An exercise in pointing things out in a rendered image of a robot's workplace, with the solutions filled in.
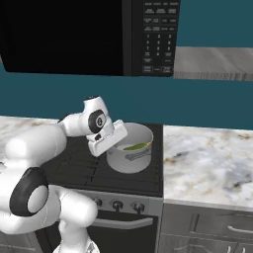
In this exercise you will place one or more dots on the black hob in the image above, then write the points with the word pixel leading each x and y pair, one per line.
pixel 79 171

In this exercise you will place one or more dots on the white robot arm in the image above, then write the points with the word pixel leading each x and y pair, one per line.
pixel 36 145

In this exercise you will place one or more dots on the grey stove control panel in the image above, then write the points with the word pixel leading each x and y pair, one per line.
pixel 154 206

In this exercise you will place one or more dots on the grey drawer front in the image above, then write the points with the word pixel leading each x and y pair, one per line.
pixel 214 227

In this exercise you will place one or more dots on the grey base cupboard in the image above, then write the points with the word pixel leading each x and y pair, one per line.
pixel 15 243

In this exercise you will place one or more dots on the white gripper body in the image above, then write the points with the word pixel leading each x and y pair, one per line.
pixel 112 138

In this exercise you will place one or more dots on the grey wall cupboard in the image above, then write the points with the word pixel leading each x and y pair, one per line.
pixel 214 62

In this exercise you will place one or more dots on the black microwave oven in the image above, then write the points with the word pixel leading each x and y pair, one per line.
pixel 66 36

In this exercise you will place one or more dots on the green cucumber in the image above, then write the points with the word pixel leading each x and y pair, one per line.
pixel 135 147

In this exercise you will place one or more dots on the grey cupboard door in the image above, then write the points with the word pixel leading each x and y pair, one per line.
pixel 191 245

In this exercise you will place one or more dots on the grey metal pot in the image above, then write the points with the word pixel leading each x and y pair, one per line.
pixel 130 163

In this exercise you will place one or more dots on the black oven door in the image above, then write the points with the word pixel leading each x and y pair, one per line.
pixel 125 238

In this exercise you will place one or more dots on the black stove knob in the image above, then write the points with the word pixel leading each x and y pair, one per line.
pixel 98 201
pixel 117 205
pixel 138 207

